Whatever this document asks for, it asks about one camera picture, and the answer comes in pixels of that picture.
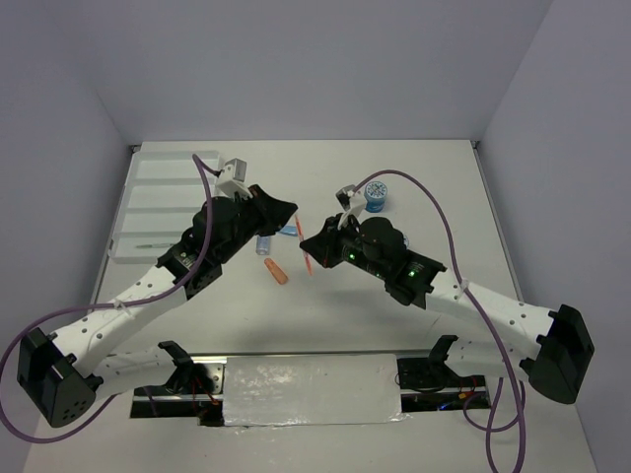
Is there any clear spray bottle blue cap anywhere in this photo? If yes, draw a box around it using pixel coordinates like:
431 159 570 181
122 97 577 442
255 236 272 256

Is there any blue plastic case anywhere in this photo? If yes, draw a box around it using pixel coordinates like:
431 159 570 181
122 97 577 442
278 225 299 237

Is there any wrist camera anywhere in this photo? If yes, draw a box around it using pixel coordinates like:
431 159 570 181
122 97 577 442
335 185 366 227
216 159 250 196

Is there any blue paint jar far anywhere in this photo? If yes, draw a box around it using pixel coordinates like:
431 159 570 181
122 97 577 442
364 180 387 213

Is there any orange highlighter pen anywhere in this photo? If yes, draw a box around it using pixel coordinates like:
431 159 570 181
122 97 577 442
294 215 316 277

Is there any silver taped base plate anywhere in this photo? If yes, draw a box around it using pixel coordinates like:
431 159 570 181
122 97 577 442
223 354 402 427

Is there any white compartment tray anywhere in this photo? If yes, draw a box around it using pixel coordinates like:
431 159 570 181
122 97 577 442
108 151 205 264

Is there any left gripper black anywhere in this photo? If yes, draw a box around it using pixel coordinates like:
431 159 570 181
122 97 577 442
216 184 298 264

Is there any orange plastic case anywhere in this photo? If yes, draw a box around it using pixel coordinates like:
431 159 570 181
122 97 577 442
264 258 289 285

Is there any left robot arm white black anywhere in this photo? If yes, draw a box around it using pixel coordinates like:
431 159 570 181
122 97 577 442
17 184 298 429

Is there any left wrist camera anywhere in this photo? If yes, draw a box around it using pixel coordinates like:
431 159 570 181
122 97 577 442
216 159 250 196

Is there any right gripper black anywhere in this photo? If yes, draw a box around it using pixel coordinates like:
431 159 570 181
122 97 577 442
301 212 387 280

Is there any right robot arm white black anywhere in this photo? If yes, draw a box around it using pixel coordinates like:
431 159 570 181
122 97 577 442
300 216 595 404

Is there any green highlighter pen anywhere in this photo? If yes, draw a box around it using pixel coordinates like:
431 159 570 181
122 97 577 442
135 242 175 249

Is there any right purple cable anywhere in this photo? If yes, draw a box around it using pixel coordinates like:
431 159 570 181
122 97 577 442
352 169 527 473

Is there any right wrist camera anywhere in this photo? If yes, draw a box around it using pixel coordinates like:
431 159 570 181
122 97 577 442
335 185 366 227

